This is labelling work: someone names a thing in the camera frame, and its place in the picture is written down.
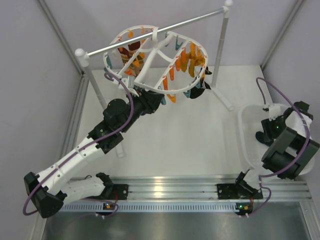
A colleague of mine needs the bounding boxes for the maroon striped sock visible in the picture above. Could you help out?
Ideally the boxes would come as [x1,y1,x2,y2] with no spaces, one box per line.
[118,41,145,77]

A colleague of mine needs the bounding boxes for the teal front clothes peg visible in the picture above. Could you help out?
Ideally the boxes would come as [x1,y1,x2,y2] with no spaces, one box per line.
[161,97,167,106]

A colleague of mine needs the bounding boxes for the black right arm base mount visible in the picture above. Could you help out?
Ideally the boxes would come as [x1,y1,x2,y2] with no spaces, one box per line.
[216,171,263,200]

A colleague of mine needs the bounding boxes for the teal back clothes peg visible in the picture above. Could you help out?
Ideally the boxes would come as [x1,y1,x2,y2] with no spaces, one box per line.
[175,36,184,51]

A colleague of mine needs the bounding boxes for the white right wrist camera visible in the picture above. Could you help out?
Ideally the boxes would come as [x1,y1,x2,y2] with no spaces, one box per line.
[262,104,282,121]

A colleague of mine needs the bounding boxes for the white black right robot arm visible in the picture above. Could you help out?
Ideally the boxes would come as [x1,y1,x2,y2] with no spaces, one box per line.
[233,102,320,199]

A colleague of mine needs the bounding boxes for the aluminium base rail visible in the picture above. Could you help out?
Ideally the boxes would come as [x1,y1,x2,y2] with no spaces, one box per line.
[111,175,312,202]

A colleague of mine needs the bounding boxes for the white metal drying rack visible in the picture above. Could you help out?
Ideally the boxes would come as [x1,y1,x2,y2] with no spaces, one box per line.
[71,0,234,159]

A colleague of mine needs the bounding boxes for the teal left clothes peg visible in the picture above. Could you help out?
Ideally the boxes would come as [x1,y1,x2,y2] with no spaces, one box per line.
[105,55,113,70]

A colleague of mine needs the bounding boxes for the teal right clothes peg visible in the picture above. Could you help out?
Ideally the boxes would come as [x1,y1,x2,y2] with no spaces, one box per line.
[183,90,191,99]

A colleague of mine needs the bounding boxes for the orange front clothes peg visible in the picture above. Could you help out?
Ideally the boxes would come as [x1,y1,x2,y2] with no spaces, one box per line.
[167,94,177,103]

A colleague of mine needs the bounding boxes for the white round sock hanger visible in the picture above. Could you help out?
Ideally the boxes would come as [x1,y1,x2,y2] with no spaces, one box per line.
[103,25,209,95]

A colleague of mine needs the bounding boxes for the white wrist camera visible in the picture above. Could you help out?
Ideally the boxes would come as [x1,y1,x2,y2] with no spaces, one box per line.
[262,104,282,121]
[121,75,137,95]

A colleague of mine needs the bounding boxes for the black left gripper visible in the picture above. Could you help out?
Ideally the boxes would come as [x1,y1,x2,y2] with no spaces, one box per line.
[119,87,164,133]

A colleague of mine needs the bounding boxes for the orange inner peg row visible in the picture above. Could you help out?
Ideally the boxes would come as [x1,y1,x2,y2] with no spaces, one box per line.
[161,46,186,91]

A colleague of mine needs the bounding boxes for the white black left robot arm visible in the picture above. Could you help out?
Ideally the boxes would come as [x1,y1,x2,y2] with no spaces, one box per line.
[23,89,164,219]

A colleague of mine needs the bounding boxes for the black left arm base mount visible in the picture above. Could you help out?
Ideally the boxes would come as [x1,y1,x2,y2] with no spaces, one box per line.
[96,172,129,200]

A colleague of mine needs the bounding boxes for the mustard yellow sock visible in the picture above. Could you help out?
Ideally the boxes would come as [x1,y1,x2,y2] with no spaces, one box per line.
[186,42,207,78]

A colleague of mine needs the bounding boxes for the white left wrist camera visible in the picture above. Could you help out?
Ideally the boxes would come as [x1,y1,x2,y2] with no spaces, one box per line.
[121,75,137,95]

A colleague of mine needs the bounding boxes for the white plastic basket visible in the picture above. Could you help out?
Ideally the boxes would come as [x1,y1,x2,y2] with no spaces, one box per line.
[237,103,315,176]

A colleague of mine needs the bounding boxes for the dark navy sock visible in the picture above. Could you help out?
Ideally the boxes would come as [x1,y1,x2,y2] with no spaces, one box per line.
[189,80,207,99]
[255,131,265,144]

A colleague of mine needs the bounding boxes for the teal clothes peg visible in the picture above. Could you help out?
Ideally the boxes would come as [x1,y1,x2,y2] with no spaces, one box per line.
[175,36,184,51]
[161,97,167,106]
[183,90,191,99]
[105,55,113,70]

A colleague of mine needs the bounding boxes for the slotted grey cable duct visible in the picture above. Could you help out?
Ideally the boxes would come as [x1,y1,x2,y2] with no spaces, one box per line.
[51,202,295,214]

